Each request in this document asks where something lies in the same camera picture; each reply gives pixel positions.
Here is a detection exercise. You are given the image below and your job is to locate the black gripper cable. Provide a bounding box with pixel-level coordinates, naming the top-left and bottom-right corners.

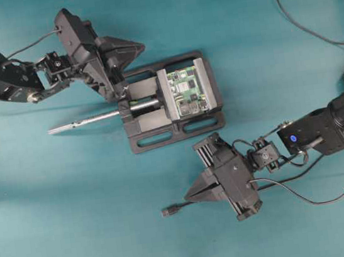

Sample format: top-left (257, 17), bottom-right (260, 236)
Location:
top-left (4, 28), bottom-right (64, 60)
top-left (241, 126), bottom-right (344, 214)

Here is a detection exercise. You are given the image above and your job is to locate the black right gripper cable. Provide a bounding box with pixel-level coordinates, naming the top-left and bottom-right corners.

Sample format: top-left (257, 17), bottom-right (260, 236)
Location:
top-left (241, 126), bottom-right (344, 214)

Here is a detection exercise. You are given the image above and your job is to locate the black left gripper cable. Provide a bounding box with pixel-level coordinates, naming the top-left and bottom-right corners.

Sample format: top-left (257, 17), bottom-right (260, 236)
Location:
top-left (4, 28), bottom-right (64, 60)

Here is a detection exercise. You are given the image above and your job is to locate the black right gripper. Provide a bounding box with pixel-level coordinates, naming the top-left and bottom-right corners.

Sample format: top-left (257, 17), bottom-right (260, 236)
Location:
top-left (184, 133), bottom-right (262, 221)

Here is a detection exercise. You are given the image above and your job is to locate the black bench vise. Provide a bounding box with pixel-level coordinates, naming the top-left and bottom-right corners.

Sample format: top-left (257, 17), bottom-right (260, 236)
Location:
top-left (118, 50), bottom-right (226, 153)

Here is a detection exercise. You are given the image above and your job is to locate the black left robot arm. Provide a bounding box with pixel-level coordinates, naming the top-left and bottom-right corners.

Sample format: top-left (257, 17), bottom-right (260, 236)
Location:
top-left (0, 8), bottom-right (145, 103)

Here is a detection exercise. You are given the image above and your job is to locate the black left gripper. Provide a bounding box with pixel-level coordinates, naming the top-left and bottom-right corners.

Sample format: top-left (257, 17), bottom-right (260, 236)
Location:
top-left (54, 8), bottom-right (145, 102)

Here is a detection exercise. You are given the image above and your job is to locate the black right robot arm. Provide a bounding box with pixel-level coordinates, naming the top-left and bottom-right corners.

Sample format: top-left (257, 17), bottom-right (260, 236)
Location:
top-left (184, 93), bottom-right (344, 221)

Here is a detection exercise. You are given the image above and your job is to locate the green PCB board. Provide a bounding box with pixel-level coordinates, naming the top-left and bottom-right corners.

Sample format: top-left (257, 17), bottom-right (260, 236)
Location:
top-left (167, 66), bottom-right (209, 116)

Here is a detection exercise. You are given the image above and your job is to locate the silver vise screw rod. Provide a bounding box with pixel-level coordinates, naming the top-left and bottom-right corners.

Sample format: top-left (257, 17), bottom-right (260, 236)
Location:
top-left (48, 99), bottom-right (160, 135)

